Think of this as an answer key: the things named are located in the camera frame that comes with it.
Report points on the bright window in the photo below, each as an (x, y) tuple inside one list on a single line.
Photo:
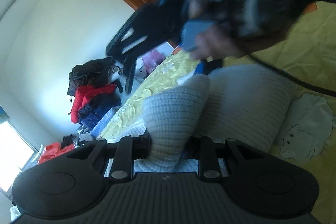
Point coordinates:
[(15, 154)]

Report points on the white knitted sweater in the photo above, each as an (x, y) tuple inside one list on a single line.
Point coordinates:
[(245, 102)]

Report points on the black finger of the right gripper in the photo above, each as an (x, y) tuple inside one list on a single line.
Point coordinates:
[(129, 66), (206, 67)]

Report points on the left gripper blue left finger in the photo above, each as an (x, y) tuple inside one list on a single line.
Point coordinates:
[(129, 149)]

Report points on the red jacket on pile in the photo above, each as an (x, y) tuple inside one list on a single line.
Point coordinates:
[(84, 95)]

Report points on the light blue knitted cloth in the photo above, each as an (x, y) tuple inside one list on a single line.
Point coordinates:
[(96, 131)]

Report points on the navy blue garment on pile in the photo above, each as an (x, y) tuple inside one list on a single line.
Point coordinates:
[(93, 111)]

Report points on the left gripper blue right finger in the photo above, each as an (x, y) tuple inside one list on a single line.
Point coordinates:
[(202, 149)]

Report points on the orange red plastic bag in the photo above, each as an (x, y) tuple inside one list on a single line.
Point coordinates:
[(54, 150)]

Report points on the pink purple plastic bag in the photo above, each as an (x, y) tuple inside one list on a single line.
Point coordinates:
[(151, 60)]

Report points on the black garment on pile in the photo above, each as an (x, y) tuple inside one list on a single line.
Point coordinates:
[(97, 73)]

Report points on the black clothes by window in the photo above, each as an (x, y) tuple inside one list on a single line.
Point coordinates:
[(67, 140)]

